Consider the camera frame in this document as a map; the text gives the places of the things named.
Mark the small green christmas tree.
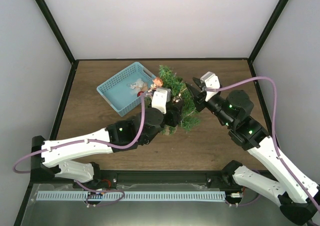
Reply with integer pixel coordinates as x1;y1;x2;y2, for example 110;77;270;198
151;65;200;136

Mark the gingerbread figure ornament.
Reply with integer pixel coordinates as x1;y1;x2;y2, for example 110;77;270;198
150;77;164;91

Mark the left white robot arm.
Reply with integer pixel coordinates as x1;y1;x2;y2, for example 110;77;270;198
31;100;184;188

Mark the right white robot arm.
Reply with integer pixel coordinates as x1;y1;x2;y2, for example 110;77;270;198
186;72;320;226

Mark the red ball ornament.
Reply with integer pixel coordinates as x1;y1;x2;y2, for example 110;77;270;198
137;91;144;97

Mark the blue plastic basket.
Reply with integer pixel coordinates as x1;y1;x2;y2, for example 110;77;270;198
96;62;156;117

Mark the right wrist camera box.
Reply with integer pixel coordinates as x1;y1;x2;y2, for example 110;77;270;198
200;71;221;102

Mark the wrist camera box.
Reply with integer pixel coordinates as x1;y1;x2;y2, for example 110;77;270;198
151;87;171;115
200;71;221;102

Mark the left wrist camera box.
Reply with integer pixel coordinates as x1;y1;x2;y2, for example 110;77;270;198
151;87;171;115

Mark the black aluminium front rail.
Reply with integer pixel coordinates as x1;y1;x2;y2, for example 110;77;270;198
32;169;276;187

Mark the black frame post right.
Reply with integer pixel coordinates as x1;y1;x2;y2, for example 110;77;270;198
248;0;289;64

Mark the black frame post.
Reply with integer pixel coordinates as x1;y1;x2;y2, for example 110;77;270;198
35;0;76;65
248;0;289;64

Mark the light blue cable duct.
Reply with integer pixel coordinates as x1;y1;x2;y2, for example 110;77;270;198
36;191;226;203

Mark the black frame post left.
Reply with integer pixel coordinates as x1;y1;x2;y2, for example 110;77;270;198
35;0;76;65

